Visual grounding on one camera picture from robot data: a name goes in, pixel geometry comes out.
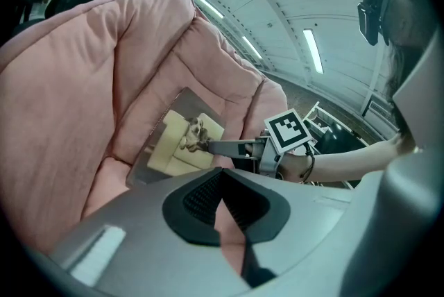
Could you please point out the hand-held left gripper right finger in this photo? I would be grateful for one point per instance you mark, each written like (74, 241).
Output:
(298, 219)

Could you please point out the dog picture book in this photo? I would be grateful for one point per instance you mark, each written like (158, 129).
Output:
(166, 150)

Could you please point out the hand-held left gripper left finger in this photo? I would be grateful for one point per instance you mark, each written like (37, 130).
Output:
(138, 236)

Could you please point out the black head-worn camera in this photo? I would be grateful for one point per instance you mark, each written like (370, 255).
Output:
(369, 23)

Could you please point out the long ceiling light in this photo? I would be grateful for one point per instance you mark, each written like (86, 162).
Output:
(313, 51)
(252, 46)
(209, 5)

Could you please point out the pink cushion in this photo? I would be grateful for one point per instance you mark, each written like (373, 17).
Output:
(69, 98)

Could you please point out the person's face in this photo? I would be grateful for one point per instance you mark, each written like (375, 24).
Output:
(402, 18)

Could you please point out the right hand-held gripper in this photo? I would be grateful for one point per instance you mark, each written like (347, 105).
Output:
(286, 130)

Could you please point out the person's right forearm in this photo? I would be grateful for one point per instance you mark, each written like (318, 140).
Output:
(347, 158)

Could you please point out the black monitor screen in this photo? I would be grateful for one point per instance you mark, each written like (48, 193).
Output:
(338, 139)

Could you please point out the white air conditioner unit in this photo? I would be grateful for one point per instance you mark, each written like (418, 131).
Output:
(381, 110)

